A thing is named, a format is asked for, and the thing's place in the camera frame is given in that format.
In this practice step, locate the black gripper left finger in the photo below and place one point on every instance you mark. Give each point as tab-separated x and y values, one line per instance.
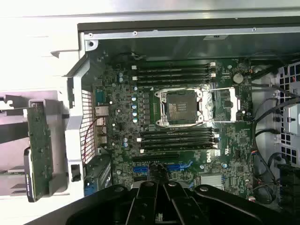
143	206

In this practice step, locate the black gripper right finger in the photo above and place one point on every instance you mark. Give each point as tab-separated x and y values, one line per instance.
180	206

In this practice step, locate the blue expansion slot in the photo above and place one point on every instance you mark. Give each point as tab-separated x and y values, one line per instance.
140	170

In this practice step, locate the silver chipset heat sink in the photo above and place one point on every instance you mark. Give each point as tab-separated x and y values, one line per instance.
212	182

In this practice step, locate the black expansion slot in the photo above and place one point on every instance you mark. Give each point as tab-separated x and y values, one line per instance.
154	157

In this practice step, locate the black RAM slot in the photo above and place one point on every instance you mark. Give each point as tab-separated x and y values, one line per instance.
178	131
173	71
173	65
178	143
178	137
173	77
173	82

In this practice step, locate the green motherboard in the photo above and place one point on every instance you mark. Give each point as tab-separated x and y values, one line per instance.
234	140

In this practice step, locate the silver port block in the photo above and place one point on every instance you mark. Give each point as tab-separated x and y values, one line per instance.
102	126

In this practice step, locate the CPU socket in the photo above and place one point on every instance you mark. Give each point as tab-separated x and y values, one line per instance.
180	107

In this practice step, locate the metal socket cover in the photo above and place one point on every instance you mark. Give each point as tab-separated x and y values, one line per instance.
232	103

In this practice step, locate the silver coin battery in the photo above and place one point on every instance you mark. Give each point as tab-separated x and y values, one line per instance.
238	78

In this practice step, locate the silver perforated disk bay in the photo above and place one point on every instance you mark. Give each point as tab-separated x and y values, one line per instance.
290	117

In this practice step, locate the black open PC case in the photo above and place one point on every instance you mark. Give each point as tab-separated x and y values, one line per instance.
187	32

